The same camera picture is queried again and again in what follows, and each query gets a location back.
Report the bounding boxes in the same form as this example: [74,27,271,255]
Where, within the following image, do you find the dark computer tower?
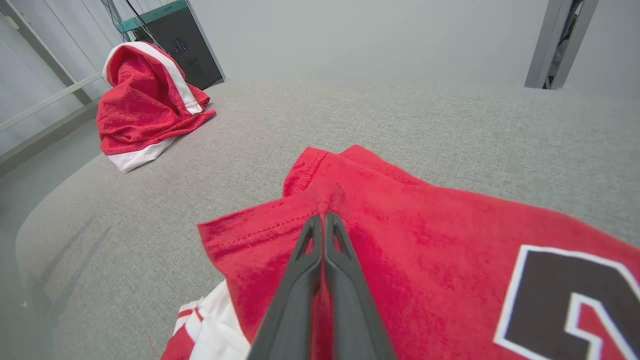
[116,0,227,91]

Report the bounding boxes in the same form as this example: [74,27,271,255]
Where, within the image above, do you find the red white jersey top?
[160,145,640,360]

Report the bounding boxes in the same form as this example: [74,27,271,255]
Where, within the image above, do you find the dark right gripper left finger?
[247,214,326,360]

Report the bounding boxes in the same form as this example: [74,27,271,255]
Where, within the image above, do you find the red white striped shorts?
[96,41,217,174]

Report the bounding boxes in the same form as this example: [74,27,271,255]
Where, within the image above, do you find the grey partition post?
[524,0,600,91]

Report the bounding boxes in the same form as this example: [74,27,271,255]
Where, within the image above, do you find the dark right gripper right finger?
[324,212,399,360]

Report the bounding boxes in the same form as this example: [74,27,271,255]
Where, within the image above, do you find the white metal frame rail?
[0,72,103,133]

